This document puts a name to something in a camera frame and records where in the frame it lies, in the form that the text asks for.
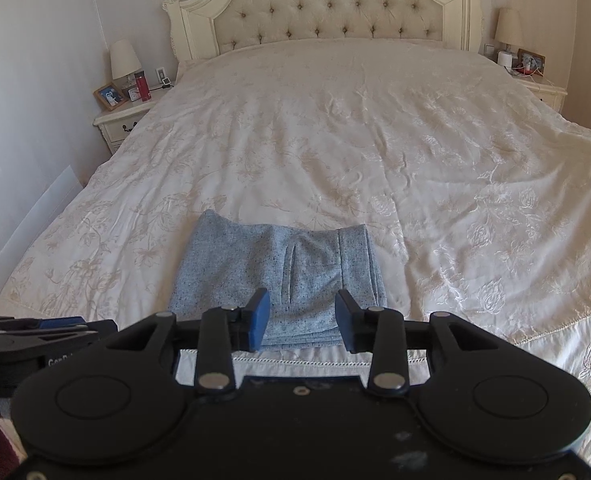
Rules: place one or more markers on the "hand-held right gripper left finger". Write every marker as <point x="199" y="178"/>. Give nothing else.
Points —
<point x="258" y="320"/>

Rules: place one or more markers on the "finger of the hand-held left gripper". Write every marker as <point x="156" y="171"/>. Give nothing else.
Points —
<point x="62" y="324"/>

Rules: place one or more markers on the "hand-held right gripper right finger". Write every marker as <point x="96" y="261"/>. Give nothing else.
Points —
<point x="344" y="320"/>

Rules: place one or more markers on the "light blue speckled pants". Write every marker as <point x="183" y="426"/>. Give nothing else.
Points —
<point x="235" y="270"/>

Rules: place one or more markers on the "cream embroidered bedspread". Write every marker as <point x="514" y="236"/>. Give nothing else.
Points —
<point x="350" y="160"/>

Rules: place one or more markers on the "cream nightstand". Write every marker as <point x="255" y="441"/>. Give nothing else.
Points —
<point x="545" y="92"/>
<point x="120" y="127"/>

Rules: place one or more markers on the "small alarm clock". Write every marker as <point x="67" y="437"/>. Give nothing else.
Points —
<point x="133" y="94"/>

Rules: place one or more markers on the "red bottle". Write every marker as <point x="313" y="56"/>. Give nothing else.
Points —
<point x="143" y="86"/>

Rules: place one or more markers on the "cream table lamp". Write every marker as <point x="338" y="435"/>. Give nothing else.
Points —
<point x="508" y="25"/>
<point x="124" y="57"/>

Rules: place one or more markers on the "white round device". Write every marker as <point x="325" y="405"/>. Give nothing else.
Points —
<point x="505" y="59"/>

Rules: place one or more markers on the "cream tufted headboard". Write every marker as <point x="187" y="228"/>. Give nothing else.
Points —
<point x="325" y="5"/>

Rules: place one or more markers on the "wooden picture frame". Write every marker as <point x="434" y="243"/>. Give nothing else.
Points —
<point x="531" y="61"/>
<point x="109" y="96"/>

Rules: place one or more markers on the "white wall outlet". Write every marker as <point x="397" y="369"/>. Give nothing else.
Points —
<point x="489" y="50"/>
<point x="162" y="74"/>

